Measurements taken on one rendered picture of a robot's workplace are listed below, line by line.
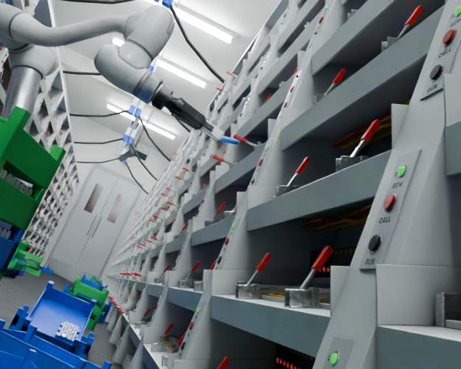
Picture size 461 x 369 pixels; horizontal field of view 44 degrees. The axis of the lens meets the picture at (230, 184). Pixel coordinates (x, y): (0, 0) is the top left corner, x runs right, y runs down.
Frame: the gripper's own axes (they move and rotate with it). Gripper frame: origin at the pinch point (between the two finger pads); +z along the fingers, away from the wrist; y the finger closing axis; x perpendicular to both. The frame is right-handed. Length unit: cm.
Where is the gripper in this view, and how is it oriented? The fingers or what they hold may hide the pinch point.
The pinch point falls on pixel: (211, 131)
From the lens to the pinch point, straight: 179.0
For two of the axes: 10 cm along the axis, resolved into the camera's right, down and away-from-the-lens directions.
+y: -2.2, 1.5, 9.6
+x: -5.2, 8.2, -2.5
